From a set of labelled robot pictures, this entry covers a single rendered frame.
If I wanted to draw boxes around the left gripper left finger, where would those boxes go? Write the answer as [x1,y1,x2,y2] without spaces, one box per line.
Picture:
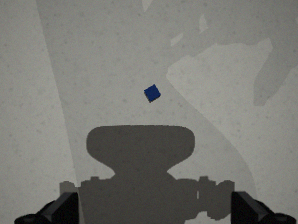
[14,192,79,224]

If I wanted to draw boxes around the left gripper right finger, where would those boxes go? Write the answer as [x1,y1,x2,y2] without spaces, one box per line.
[231,191,296,224]

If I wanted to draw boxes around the small dark blue cube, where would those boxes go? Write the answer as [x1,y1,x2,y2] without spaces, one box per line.
[144,84,161,102]

